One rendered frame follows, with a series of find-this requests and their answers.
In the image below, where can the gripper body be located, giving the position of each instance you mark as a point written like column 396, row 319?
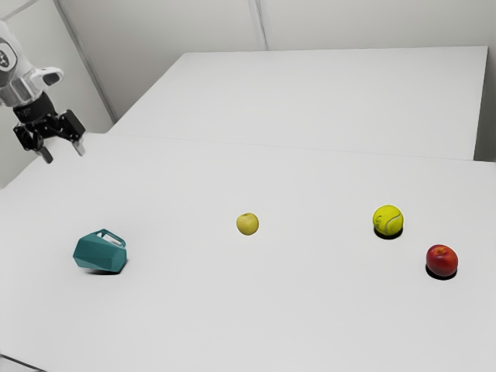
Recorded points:
column 36, row 116

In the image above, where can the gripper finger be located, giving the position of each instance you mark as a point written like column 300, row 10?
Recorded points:
column 35, row 141
column 73, row 129

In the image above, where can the teal faceted mug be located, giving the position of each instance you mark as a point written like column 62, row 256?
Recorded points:
column 100, row 254

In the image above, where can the yellow-green apple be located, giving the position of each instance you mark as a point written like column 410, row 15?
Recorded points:
column 247, row 223

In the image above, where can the yellow tennis ball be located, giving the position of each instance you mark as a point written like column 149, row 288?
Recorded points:
column 388, row 219

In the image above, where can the red apple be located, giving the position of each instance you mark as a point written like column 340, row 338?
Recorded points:
column 441, row 260

